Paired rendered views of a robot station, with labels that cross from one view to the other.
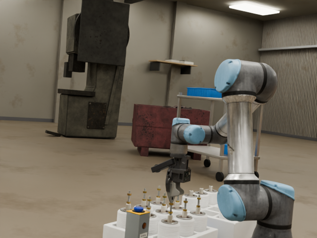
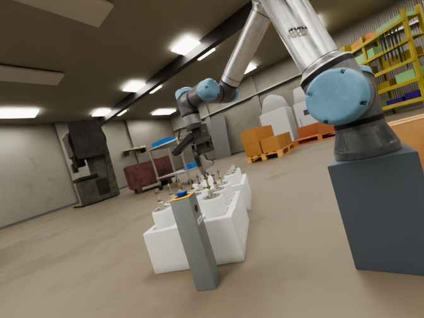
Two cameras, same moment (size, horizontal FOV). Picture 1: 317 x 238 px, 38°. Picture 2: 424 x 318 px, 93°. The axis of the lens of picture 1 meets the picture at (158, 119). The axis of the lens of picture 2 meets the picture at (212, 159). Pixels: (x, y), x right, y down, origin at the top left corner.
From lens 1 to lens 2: 1.25 m
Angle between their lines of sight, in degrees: 22
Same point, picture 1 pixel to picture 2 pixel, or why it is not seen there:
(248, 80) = not seen: outside the picture
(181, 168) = (204, 137)
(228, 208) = (346, 101)
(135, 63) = (115, 155)
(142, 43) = (115, 144)
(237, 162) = (320, 40)
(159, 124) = (142, 173)
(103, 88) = (101, 170)
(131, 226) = (183, 216)
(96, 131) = (106, 195)
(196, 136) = (212, 88)
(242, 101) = not seen: outside the picture
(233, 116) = not seen: outside the picture
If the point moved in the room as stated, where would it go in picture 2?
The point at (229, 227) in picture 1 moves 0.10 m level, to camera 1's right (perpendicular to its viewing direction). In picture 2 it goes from (241, 188) to (253, 183)
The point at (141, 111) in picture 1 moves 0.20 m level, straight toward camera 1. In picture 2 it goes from (129, 170) to (129, 169)
